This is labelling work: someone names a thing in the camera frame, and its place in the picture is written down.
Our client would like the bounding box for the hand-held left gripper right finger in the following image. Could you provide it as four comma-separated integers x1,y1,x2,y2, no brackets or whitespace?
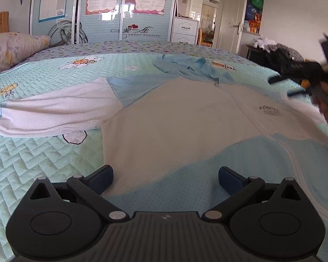
202,166,304,221

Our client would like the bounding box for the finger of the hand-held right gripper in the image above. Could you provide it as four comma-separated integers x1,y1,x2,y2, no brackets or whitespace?
287,89,311,97
268,74,289,84

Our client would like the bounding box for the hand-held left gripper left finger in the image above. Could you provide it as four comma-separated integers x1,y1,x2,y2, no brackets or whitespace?
29,164,130,221

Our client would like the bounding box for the light blue and grey jacket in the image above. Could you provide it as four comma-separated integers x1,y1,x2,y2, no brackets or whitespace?
0,54,328,238

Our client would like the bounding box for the pile of clothes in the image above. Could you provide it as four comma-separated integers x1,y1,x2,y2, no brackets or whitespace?
251,37,326,77

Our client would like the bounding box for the black armchair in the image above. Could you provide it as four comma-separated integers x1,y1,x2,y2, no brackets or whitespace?
246,45,279,69

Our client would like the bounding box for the bee print quilted bedspread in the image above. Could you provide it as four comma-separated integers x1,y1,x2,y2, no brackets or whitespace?
0,52,328,262

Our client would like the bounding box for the stack of colourful bags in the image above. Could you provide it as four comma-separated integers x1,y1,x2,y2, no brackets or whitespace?
244,0,264,33

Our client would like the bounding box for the white door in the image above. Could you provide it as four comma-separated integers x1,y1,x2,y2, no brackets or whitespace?
219,0,249,55

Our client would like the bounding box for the wooden chair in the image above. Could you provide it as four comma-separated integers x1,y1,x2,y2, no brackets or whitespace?
198,28,215,47

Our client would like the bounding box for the white drawer cabinet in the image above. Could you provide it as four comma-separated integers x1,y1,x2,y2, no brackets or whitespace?
171,16,200,44

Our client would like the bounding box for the white sliding door wardrobe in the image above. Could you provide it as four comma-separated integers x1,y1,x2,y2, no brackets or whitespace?
30,0,179,44

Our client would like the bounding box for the floral duvet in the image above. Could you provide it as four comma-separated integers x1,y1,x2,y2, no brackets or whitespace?
0,32,51,77

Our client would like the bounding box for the blue framed wall chart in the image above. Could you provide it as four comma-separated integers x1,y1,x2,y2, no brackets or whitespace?
39,0,70,24

